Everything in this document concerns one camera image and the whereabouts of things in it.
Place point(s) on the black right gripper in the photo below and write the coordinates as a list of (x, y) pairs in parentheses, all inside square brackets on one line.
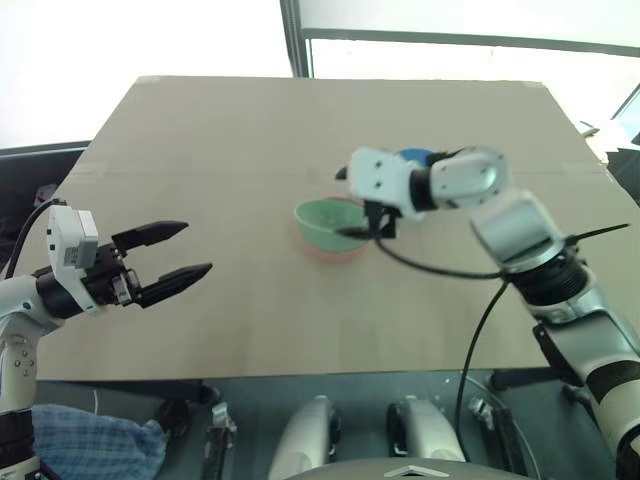
[(381, 217)]

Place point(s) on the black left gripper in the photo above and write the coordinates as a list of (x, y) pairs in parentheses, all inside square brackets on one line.
[(107, 280)]

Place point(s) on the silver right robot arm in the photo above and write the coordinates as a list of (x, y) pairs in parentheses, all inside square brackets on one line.
[(525, 220)]

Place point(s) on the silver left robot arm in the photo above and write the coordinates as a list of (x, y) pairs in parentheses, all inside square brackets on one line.
[(15, 300)]

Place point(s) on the green bowl with pink rim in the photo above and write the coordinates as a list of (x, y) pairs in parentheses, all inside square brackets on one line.
[(330, 256)]

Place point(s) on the blue bowl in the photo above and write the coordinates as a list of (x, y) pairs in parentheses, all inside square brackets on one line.
[(415, 155)]

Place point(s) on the dark furniture panel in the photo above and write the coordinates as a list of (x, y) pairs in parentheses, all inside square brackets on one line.
[(30, 170)]

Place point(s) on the black caster wheel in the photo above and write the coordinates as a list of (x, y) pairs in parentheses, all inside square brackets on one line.
[(175, 417)]

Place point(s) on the blue checkered cloth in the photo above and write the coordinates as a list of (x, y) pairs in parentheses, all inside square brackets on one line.
[(100, 440)]

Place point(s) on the silver rounded robot shell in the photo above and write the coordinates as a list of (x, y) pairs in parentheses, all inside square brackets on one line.
[(425, 430), (305, 440)]

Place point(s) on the white paper sheet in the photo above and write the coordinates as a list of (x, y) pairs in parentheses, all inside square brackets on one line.
[(590, 127)]

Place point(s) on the black zip tie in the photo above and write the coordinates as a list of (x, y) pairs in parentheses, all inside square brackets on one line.
[(600, 232)]

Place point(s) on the dark rounded robot torso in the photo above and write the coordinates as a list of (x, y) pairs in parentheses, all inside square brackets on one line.
[(350, 470)]

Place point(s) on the dark desk clutter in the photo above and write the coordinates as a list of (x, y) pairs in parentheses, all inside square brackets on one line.
[(625, 145)]

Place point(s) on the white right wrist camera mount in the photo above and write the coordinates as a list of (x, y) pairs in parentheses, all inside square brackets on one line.
[(380, 175)]

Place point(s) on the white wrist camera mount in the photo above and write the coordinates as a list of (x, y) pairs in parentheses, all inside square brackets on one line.
[(65, 240), (380, 175)]

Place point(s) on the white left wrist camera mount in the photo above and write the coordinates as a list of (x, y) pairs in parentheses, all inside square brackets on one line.
[(65, 240)]

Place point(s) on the grey window frame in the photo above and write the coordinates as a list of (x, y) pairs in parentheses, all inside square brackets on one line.
[(295, 40)]

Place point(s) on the dark table frame bar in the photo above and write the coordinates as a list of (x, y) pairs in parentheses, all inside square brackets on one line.
[(520, 379)]

